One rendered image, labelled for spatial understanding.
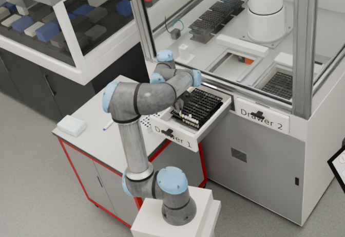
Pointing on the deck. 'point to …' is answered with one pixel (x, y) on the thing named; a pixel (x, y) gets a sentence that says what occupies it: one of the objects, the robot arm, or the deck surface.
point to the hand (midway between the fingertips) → (180, 110)
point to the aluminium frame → (147, 47)
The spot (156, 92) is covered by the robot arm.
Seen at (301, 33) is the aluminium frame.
